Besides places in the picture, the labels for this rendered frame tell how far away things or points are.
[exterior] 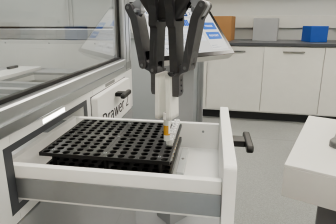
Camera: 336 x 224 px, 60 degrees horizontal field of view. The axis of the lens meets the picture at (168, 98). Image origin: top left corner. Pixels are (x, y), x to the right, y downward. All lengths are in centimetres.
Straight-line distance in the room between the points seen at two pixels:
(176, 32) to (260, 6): 371
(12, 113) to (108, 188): 19
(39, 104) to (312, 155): 57
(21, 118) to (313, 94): 330
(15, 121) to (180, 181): 27
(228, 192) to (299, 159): 29
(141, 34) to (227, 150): 21
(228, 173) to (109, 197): 19
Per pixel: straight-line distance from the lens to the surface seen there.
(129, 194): 46
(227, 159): 42
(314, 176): 65
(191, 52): 40
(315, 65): 352
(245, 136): 55
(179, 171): 55
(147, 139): 55
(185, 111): 149
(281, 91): 351
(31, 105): 54
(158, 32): 43
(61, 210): 69
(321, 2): 423
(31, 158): 59
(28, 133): 54
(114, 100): 87
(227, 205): 43
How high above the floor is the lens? 111
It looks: 14 degrees down
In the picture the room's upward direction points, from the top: straight up
